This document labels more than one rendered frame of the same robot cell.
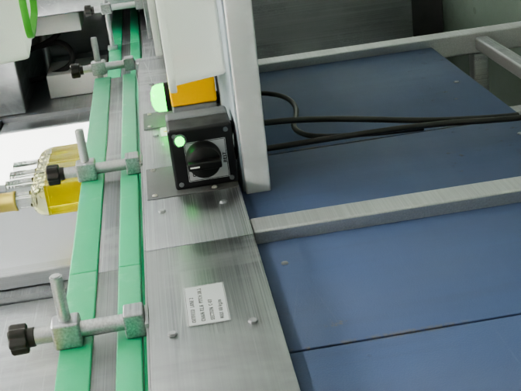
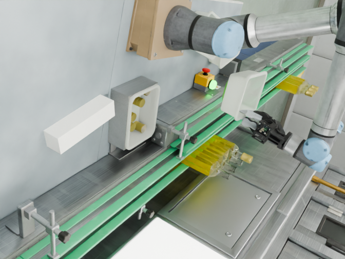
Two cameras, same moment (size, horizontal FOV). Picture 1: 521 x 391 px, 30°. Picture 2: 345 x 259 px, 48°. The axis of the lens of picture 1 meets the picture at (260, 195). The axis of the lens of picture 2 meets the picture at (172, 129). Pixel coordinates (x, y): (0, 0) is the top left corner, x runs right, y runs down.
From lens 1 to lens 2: 3.12 m
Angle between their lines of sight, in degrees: 118
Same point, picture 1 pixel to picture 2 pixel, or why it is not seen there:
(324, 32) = not seen: outside the picture
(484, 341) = not seen: hidden behind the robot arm
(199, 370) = (267, 56)
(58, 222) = (209, 195)
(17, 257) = (237, 185)
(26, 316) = (246, 172)
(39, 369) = (254, 153)
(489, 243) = not seen: hidden behind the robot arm
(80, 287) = (270, 74)
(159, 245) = (254, 68)
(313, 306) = (242, 57)
